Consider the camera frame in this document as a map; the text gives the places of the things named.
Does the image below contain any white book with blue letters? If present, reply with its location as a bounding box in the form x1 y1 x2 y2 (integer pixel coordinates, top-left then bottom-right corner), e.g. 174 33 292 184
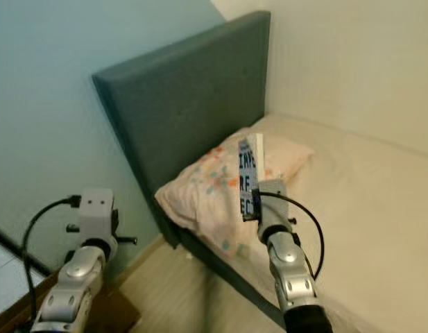
238 133 265 223

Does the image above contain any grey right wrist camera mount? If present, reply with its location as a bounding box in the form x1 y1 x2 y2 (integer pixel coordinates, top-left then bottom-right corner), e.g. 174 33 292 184
255 179 287 226

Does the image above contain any beige sheeted bed mattress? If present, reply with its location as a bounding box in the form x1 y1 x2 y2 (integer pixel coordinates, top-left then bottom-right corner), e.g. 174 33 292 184
214 111 428 333

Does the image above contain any pink pillow with coloured dots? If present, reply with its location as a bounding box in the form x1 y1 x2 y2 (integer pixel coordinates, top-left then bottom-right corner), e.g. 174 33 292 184
155 127 314 259

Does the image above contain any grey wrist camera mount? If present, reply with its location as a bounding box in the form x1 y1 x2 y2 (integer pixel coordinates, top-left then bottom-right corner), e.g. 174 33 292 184
255 179 287 226
78 189 116 242

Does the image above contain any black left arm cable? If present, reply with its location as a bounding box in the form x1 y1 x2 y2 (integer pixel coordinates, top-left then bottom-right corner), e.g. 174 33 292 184
22 196 83 323

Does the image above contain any dark teal padded headboard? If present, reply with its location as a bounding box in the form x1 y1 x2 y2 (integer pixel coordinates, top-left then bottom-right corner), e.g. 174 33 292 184
92 10 271 247

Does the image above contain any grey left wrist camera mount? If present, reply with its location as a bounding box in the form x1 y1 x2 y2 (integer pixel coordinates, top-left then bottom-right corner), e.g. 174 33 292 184
78 189 116 242

